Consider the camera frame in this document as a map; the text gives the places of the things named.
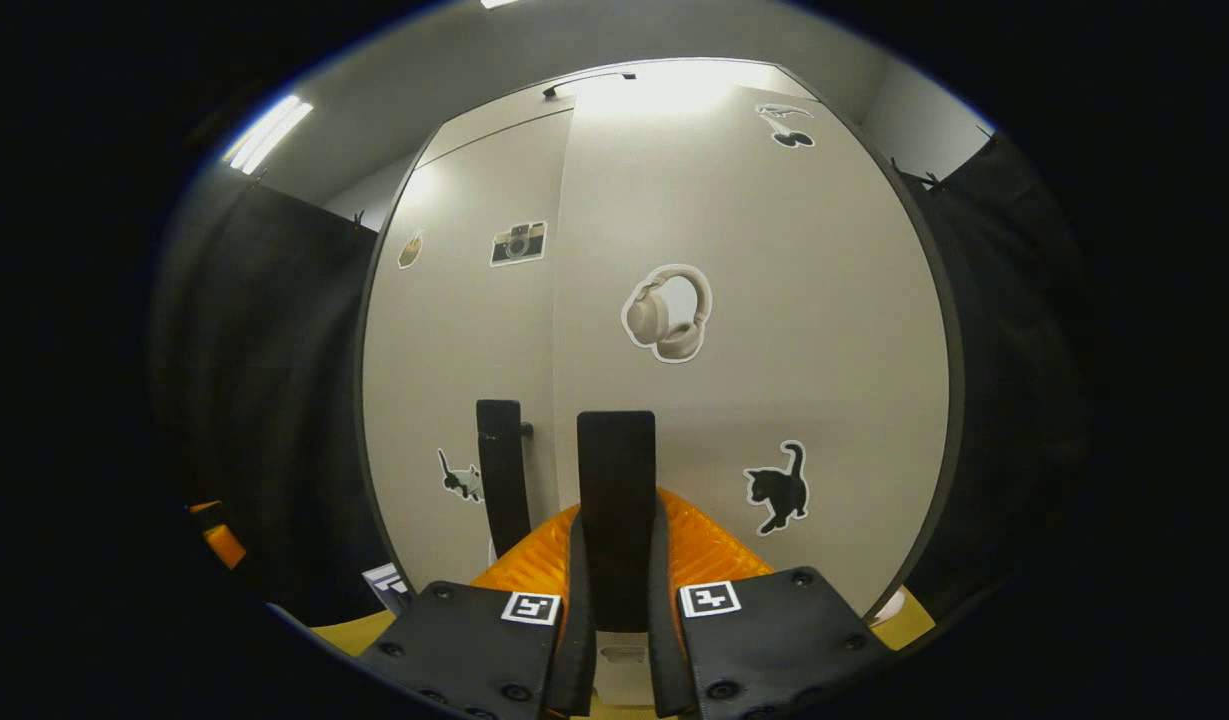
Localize black backdrop cloth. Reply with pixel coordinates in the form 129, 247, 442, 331
149, 130, 1085, 621

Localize black curved cabinet handle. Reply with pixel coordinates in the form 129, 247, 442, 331
542, 71, 637, 99

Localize beige door with camera sticker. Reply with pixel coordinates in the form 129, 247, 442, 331
361, 108, 575, 601

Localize dark blue white box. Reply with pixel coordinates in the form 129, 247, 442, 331
362, 562, 415, 616

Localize small ceiling light panel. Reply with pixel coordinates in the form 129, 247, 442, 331
222, 94, 315, 177

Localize beige double-door shoe cabinet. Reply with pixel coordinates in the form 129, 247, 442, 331
354, 57, 967, 626

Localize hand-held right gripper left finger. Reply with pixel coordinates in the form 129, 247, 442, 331
357, 503, 597, 720

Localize black bar door handle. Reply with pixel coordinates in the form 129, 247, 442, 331
576, 410, 660, 633
476, 399, 535, 561

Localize beige door with headphone sticker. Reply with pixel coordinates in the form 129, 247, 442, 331
551, 85, 950, 706

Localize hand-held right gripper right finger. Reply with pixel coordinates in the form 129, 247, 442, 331
646, 487, 895, 720

